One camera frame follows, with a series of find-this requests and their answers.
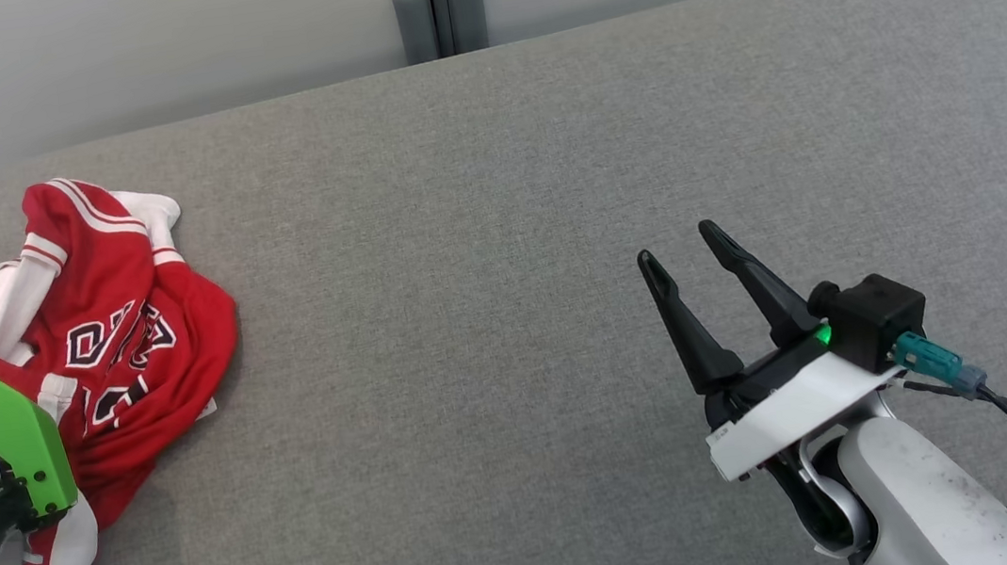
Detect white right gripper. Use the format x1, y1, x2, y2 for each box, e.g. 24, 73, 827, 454
634, 200, 914, 492

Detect red basketball jersey white sleeves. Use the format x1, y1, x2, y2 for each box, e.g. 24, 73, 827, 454
0, 160, 260, 540

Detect right black cable teal plug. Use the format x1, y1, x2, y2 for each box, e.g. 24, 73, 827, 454
888, 320, 1007, 565

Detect grey partition post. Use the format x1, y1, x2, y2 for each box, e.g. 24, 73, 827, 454
431, 0, 492, 57
393, 0, 442, 68

